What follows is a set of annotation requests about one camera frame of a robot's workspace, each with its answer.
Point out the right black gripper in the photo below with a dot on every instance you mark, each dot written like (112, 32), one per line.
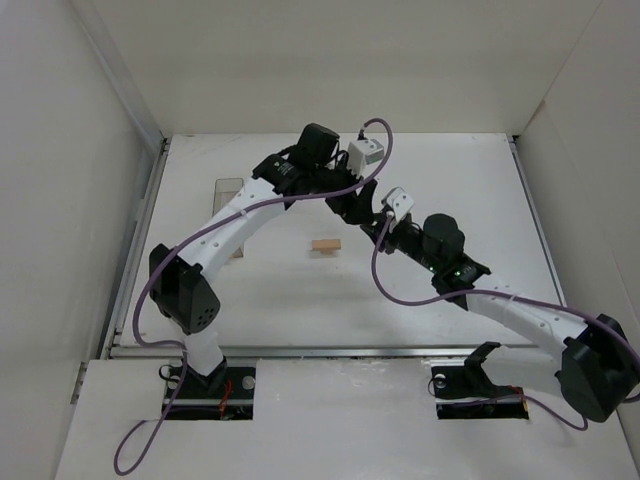
(392, 232)

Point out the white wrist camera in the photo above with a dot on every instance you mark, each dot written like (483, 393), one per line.
(362, 153)
(397, 204)

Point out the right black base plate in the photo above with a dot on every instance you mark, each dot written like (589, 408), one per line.
(466, 393)

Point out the long rectangular wood block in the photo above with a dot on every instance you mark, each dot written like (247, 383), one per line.
(326, 244)

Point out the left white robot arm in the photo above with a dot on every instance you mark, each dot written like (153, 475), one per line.
(183, 290)

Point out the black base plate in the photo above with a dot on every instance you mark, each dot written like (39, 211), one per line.
(466, 393)
(232, 400)

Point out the aluminium front rail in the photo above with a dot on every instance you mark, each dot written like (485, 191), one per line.
(289, 352)

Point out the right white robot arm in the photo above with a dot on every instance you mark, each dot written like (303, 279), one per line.
(585, 360)

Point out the clear plastic box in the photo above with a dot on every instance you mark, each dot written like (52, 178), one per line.
(225, 189)

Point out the white front cover board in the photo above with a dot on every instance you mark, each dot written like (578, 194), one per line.
(327, 419)

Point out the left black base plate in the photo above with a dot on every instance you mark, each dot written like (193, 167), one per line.
(232, 400)

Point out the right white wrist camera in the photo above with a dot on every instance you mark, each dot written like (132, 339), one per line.
(397, 204)

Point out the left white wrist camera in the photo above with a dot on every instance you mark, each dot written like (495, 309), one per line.
(362, 153)

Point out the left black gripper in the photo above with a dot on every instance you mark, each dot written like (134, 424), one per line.
(345, 195)

